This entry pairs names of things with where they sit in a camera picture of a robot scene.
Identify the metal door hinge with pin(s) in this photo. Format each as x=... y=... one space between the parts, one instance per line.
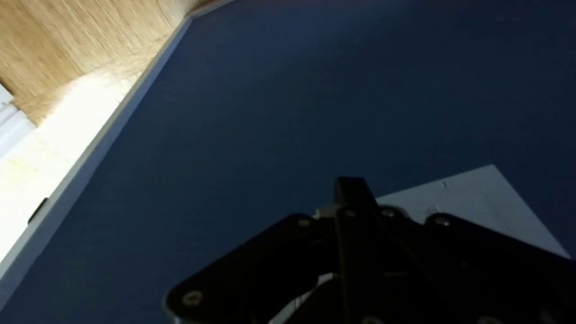
x=38 y=211

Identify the white door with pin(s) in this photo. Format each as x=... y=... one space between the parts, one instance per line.
x=11 y=129

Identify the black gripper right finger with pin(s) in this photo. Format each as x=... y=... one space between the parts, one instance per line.
x=479 y=271

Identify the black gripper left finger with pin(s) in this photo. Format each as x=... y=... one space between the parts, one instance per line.
x=353 y=240

